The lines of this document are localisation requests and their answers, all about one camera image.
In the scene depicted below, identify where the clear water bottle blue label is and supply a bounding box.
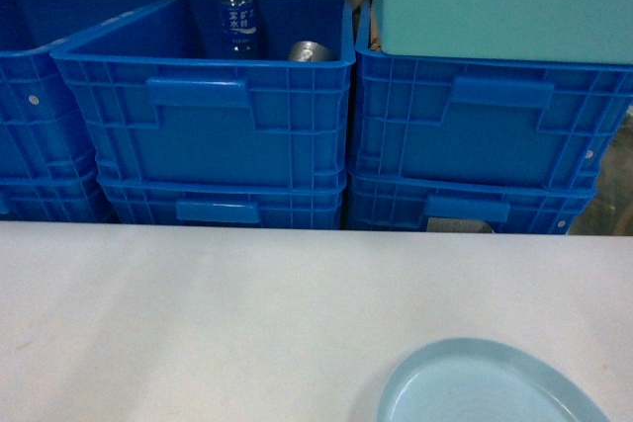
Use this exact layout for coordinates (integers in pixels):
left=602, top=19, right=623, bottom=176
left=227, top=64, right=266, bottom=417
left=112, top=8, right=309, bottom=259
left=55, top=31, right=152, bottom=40
left=219, top=0, right=259, bottom=60

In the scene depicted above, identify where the blue crate lower right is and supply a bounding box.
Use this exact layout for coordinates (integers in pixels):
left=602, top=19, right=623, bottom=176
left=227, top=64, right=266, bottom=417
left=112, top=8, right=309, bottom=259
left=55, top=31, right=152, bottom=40
left=346, top=174, right=595, bottom=234

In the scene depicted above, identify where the teal plastic box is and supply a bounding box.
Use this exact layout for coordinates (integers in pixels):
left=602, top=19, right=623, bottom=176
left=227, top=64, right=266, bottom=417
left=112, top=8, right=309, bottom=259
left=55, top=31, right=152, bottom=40
left=374, top=0, right=632, bottom=65

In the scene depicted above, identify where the blue crate lower left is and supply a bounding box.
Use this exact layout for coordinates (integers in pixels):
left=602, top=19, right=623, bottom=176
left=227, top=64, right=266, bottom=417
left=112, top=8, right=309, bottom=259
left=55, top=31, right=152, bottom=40
left=1, top=172, right=119, bottom=223

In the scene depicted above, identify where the blue crate lower middle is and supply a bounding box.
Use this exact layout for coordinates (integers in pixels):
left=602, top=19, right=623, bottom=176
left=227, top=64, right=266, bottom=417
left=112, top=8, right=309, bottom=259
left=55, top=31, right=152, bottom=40
left=98, top=174, right=343, bottom=230

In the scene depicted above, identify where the silver metal can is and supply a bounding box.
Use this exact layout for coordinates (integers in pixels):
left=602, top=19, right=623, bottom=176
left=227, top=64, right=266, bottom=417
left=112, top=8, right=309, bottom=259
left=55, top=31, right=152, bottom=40
left=288, top=41, right=338, bottom=62

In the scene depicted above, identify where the blue crate with bottle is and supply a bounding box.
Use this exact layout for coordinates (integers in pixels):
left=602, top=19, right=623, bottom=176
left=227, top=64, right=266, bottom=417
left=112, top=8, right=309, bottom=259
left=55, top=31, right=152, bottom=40
left=52, top=0, right=355, bottom=190

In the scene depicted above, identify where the light blue round tray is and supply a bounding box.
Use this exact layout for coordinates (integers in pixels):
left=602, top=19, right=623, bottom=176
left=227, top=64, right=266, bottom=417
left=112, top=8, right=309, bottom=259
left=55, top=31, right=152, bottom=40
left=376, top=338, right=608, bottom=421

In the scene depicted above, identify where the blue crate upper right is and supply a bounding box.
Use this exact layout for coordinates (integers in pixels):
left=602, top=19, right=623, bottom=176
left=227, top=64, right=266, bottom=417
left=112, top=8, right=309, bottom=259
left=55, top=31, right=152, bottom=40
left=348, top=1, right=632, bottom=190

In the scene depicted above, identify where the blue crate upper left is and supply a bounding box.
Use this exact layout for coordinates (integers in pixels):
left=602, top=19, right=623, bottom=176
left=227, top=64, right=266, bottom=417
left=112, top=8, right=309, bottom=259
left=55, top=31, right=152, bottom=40
left=1, top=0, right=159, bottom=181

